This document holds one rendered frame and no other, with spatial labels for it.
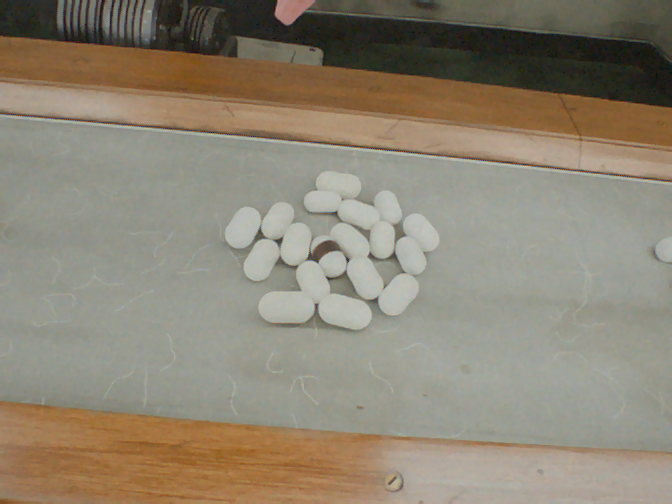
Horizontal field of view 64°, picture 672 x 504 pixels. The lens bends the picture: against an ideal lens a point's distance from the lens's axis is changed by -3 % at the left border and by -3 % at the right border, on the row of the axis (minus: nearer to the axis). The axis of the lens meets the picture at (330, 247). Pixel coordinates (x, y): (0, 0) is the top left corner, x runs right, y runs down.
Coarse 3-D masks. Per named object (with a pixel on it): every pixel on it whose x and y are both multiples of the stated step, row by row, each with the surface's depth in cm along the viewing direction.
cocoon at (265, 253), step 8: (264, 240) 40; (272, 240) 41; (256, 248) 40; (264, 248) 40; (272, 248) 40; (248, 256) 39; (256, 256) 39; (264, 256) 39; (272, 256) 40; (248, 264) 39; (256, 264) 39; (264, 264) 39; (272, 264) 40; (248, 272) 39; (256, 272) 39; (264, 272) 39; (256, 280) 39
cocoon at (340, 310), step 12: (324, 300) 37; (336, 300) 37; (348, 300) 37; (360, 300) 37; (324, 312) 37; (336, 312) 37; (348, 312) 37; (360, 312) 36; (336, 324) 37; (348, 324) 37; (360, 324) 37
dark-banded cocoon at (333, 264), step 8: (320, 240) 41; (312, 248) 41; (328, 256) 40; (336, 256) 40; (344, 256) 40; (320, 264) 40; (328, 264) 40; (336, 264) 40; (344, 264) 40; (328, 272) 40; (336, 272) 40
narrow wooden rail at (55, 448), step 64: (0, 448) 27; (64, 448) 28; (128, 448) 28; (192, 448) 28; (256, 448) 29; (320, 448) 29; (384, 448) 29; (448, 448) 30; (512, 448) 30; (576, 448) 30
